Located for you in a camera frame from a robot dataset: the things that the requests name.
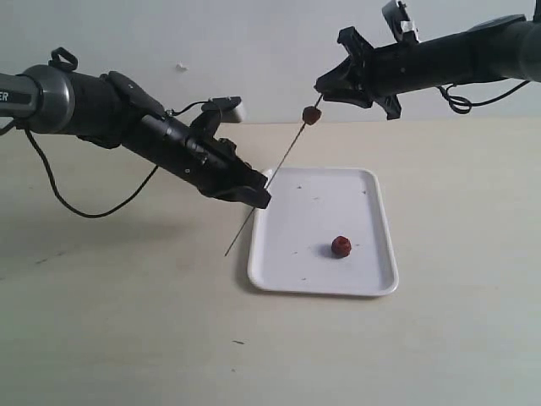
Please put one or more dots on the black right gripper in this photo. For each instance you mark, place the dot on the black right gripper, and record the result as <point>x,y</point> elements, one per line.
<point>359,78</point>

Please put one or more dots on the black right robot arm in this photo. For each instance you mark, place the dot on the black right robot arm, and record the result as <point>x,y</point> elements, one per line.
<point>507,48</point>

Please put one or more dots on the thin bamboo skewer stick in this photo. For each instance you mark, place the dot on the thin bamboo skewer stick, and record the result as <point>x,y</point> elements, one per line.
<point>275,171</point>

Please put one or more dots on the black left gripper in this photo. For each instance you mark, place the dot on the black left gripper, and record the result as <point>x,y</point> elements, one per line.
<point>195,156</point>

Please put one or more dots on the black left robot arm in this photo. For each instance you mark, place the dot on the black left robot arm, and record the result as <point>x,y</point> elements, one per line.
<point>111,111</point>

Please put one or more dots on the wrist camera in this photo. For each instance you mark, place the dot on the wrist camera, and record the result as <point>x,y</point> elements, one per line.
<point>224,110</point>
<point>402,27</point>

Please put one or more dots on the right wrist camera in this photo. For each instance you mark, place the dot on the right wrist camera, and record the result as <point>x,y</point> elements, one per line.
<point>402,27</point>

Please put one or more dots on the red jujube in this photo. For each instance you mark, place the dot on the red jujube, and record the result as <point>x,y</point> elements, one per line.
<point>341,247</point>
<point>311,115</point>

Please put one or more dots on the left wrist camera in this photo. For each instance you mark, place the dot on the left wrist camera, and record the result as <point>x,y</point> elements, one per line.
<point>224,110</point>

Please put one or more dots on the white rectangular plastic tray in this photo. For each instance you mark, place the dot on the white rectangular plastic tray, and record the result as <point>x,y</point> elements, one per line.
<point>290,249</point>

